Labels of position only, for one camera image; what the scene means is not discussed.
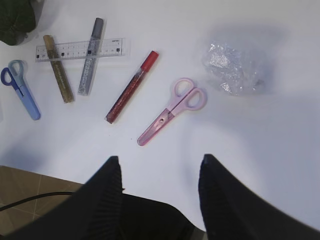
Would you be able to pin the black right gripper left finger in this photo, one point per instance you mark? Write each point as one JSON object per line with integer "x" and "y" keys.
{"x": 91, "y": 213}

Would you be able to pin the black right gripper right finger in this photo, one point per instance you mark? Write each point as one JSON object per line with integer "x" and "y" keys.
{"x": 231, "y": 211}

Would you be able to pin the pink scissors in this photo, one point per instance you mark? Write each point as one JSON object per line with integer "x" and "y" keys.
{"x": 185, "y": 96}

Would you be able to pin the clear plastic sheet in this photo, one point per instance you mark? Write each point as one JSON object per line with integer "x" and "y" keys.
{"x": 235, "y": 71}

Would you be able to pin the purple grapes with leaf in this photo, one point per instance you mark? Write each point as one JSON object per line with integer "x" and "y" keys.
{"x": 18, "y": 18}

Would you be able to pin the gold glitter pen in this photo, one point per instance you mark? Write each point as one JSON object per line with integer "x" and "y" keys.
{"x": 58, "y": 70}

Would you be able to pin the red glitter pen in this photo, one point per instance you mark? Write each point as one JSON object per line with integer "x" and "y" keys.
{"x": 132, "y": 86}

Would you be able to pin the silver glitter pen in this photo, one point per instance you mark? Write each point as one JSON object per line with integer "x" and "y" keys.
{"x": 90, "y": 60}

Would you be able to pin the clear plastic ruler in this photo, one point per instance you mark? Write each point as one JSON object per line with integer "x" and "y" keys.
{"x": 108, "y": 48}

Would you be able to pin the blue scissors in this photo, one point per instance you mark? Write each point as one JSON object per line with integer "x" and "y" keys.
{"x": 13, "y": 75}

